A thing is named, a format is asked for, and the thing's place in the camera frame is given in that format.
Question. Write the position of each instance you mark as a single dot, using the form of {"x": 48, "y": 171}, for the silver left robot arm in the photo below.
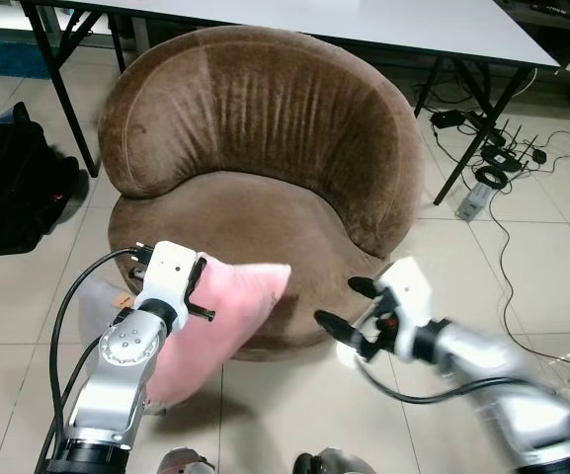
{"x": 117, "y": 385}

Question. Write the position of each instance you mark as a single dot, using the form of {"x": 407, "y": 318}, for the grey robot right foot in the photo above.
{"x": 336, "y": 462}

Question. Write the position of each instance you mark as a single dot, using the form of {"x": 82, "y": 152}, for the black router with antennas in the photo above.
{"x": 507, "y": 158}

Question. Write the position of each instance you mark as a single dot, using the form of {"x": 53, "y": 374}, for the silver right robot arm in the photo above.
{"x": 502, "y": 395}

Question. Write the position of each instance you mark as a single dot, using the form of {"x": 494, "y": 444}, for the brown velvet round sofa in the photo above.
{"x": 265, "y": 128}

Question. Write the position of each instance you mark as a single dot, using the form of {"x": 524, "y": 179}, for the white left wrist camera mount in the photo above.
{"x": 171, "y": 272}

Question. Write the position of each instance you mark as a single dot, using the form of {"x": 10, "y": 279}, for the black bag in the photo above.
{"x": 13, "y": 188}

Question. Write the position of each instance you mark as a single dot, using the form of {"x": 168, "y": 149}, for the grey robot foot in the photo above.
{"x": 186, "y": 462}
{"x": 336, "y": 462}

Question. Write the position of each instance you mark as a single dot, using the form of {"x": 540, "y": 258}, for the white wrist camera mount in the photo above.
{"x": 171, "y": 272}
{"x": 410, "y": 291}

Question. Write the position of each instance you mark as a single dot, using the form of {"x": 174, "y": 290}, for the blue floor mat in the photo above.
{"x": 3, "y": 59}

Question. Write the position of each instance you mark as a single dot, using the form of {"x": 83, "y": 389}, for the pink pillow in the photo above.
{"x": 235, "y": 306}

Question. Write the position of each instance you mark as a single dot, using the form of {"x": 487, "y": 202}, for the grey power adapter box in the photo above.
{"x": 474, "y": 201}

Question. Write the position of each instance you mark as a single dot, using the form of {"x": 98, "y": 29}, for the grey robot left foot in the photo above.
{"x": 186, "y": 462}

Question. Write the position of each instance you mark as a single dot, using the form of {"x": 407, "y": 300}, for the black power adapter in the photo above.
{"x": 449, "y": 118}

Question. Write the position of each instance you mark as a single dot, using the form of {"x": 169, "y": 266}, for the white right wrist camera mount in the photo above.
{"x": 410, "y": 291}

